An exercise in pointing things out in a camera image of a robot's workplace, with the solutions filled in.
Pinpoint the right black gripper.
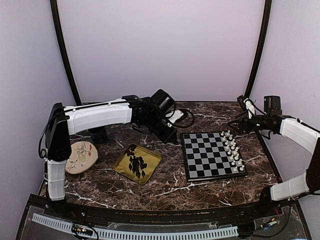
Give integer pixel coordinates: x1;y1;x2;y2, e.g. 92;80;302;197
228;110;271;135

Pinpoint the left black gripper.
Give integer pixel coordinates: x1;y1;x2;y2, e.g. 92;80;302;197
141;111;178;144

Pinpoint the gold square tray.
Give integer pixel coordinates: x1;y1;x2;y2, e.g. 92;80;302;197
113;144;162;185

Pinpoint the black silver chess board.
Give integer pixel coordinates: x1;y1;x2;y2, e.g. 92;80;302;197
180;132;248;182

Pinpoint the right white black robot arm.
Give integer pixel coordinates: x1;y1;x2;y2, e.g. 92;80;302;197
227;95;320;217

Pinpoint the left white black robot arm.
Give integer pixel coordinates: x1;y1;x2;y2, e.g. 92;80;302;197
38;89;183;218

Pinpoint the white chess pieces row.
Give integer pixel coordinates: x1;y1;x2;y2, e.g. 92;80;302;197
220;130;245;174

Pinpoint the pile of black chess pieces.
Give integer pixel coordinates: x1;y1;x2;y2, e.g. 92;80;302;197
126;146;148;178

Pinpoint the dark blue mug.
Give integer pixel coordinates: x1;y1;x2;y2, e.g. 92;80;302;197
88;126;108;145

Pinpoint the round painted wooden plate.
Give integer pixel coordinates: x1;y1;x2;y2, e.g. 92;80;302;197
65;141;99;175

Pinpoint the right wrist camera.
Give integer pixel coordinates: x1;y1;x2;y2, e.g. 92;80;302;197
237;95;256;119

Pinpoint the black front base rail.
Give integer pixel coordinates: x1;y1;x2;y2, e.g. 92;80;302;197
24;193;283;227

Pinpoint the right black frame post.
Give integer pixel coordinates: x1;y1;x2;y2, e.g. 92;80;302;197
244;0;273;98

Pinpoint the black frame post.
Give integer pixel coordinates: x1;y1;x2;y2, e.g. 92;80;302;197
49;0;82;106
244;0;273;98

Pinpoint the white slotted cable duct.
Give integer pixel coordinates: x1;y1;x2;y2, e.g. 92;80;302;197
31;213;239;240

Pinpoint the left black frame post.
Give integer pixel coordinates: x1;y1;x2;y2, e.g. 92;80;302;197
49;0;82;106

